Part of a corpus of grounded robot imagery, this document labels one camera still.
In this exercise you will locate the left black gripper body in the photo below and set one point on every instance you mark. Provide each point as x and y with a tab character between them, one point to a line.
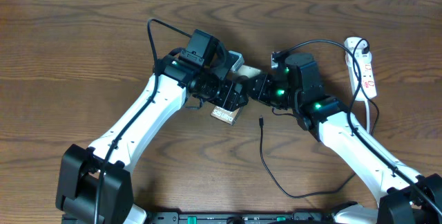
228	96

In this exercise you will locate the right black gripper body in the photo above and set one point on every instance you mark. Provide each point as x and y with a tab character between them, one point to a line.
273	93

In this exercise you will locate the gold Galaxy smartphone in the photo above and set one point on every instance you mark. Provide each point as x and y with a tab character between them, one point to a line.
230	117

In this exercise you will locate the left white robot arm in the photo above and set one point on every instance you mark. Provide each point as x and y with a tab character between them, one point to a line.
95	183

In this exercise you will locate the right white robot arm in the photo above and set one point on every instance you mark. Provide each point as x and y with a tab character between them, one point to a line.
402	194

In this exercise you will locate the white USB charger plug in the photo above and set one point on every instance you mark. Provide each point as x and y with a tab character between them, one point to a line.
362	56

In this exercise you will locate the white power strip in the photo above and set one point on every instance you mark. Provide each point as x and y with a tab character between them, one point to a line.
367	77

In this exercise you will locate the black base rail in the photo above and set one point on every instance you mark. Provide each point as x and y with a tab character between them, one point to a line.
176	218

